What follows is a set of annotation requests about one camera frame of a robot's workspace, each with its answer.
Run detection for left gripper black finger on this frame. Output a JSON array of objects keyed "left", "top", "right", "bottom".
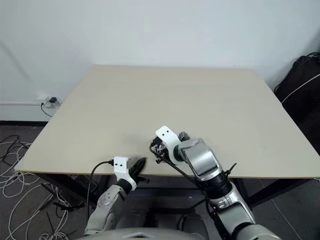
[
  {"left": 137, "top": 157, "right": 149, "bottom": 176},
  {"left": 132, "top": 159, "right": 143, "bottom": 179}
]

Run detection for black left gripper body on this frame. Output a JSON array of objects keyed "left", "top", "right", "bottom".
[{"left": 127, "top": 159, "right": 151, "bottom": 184}]

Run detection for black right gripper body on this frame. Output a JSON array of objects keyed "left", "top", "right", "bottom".
[{"left": 148, "top": 136, "right": 169, "bottom": 165}]

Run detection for grey robot torso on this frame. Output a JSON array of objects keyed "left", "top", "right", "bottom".
[{"left": 98, "top": 220, "right": 210, "bottom": 240}]

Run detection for black fabric bag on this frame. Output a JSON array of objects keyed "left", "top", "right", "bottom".
[{"left": 273, "top": 51, "right": 320, "bottom": 142}]

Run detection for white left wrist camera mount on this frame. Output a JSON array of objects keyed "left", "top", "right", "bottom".
[{"left": 113, "top": 156, "right": 137, "bottom": 189}]

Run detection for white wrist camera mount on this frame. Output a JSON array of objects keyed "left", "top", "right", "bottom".
[
  {"left": 113, "top": 156, "right": 137, "bottom": 189},
  {"left": 154, "top": 125, "right": 186, "bottom": 167}
]

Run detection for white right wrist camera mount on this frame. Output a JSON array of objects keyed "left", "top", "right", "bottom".
[{"left": 154, "top": 125, "right": 186, "bottom": 167}]

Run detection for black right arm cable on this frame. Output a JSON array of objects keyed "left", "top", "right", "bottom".
[{"left": 148, "top": 143, "right": 222, "bottom": 227}]

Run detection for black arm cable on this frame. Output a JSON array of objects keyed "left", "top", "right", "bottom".
[
  {"left": 85, "top": 159, "right": 116, "bottom": 221},
  {"left": 148, "top": 143, "right": 222, "bottom": 227}
]

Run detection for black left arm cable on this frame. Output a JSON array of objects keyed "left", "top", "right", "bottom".
[{"left": 85, "top": 159, "right": 116, "bottom": 221}]

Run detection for thin black adapter cable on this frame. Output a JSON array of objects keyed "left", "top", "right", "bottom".
[{"left": 40, "top": 101, "right": 54, "bottom": 118}]

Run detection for white wall power socket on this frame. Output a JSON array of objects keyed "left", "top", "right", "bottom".
[{"left": 36, "top": 95, "right": 63, "bottom": 109}]

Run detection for white floor cables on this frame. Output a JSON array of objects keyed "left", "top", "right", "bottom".
[{"left": 0, "top": 140, "right": 75, "bottom": 240}]

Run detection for black floor cables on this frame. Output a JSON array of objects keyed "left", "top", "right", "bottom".
[{"left": 0, "top": 134, "right": 32, "bottom": 167}]

